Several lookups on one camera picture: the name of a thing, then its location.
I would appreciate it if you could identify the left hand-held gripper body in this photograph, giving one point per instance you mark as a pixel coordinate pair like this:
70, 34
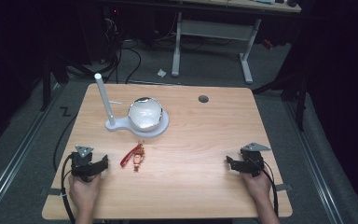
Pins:
81, 161

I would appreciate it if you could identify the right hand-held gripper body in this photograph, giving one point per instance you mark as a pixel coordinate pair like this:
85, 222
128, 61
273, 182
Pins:
252, 161

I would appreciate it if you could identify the person's left hand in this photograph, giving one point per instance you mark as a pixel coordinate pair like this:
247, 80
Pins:
84, 189

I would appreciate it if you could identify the person's right hand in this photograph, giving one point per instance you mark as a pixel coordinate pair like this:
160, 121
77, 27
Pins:
258, 186

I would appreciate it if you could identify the grey tape tab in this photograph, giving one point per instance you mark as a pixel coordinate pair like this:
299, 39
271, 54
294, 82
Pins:
50, 192
283, 187

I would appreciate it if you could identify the white stand with pole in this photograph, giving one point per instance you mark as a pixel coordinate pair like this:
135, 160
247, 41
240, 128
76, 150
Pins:
107, 102

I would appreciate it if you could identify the shiny silver bowl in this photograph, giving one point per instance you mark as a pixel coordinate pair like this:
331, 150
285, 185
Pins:
144, 114

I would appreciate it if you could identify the black metal stand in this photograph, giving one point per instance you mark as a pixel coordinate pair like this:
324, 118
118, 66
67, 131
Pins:
46, 81
300, 102

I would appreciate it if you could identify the crumpled white paper scrap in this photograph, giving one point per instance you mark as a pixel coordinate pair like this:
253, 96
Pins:
161, 73

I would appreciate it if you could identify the small red object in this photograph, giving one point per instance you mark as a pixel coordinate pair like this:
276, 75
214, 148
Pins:
268, 44

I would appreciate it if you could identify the white-framed wooden desk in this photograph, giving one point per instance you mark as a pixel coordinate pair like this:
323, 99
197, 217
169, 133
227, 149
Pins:
214, 29

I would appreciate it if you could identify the metal floor rail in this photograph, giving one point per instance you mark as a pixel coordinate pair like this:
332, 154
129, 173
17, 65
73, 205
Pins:
313, 161
18, 152

